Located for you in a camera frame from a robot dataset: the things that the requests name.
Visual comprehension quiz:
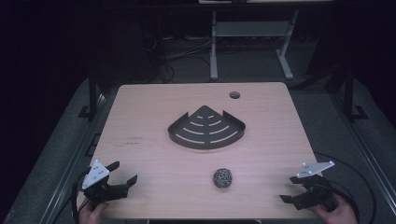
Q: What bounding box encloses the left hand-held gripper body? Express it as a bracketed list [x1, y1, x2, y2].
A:
[81, 159, 131, 208]

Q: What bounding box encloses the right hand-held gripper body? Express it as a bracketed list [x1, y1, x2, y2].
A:
[291, 160, 338, 213]

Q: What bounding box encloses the person's right hand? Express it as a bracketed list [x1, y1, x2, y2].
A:
[310, 194, 360, 224]

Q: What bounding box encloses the person's left hand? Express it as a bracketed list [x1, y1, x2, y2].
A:
[78, 201, 109, 224]

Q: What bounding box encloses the black and white speckled ball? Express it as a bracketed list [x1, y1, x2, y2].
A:
[212, 167, 233, 189]

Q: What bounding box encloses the black slotted corner shelf tray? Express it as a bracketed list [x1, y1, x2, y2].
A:
[166, 105, 247, 150]

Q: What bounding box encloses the grey metal stand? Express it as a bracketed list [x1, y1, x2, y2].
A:
[209, 8, 301, 81]

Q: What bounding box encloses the aluminium floor rail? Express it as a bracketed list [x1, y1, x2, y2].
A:
[38, 92, 110, 224]
[331, 92, 396, 213]

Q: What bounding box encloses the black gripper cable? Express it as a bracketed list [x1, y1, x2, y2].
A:
[70, 170, 92, 224]
[313, 150, 377, 224]

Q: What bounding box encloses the black frame post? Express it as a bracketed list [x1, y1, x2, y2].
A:
[78, 69, 105, 121]
[340, 66, 370, 123]

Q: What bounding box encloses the bundle of floor cables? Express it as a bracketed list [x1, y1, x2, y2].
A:
[143, 35, 213, 84]

